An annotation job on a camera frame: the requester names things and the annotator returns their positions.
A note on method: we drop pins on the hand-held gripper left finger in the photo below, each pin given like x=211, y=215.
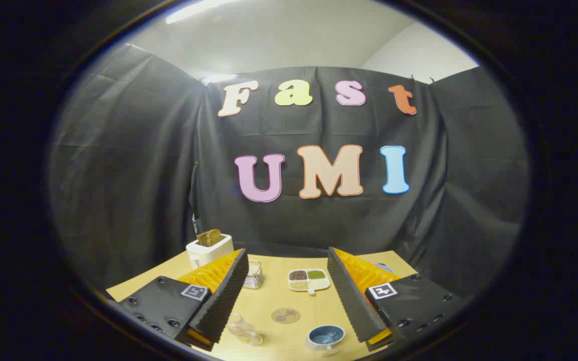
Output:
x=229, y=296

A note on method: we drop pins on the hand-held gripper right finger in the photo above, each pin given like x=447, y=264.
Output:
x=349, y=296

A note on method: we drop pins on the clear plastic bottle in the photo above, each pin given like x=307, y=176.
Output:
x=245, y=331

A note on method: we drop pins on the blue and white cup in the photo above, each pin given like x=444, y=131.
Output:
x=325, y=338

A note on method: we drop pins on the round wooden coaster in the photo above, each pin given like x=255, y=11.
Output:
x=285, y=315

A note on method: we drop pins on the white divided grain dish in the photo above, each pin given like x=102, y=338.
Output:
x=309, y=280

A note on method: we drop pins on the light blue plate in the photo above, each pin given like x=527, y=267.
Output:
x=385, y=267

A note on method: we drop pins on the white toaster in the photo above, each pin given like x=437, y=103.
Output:
x=208, y=253

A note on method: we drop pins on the wooden table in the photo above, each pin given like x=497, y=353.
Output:
x=279, y=301

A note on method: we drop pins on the black backdrop cloth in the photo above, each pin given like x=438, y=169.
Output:
x=133, y=165

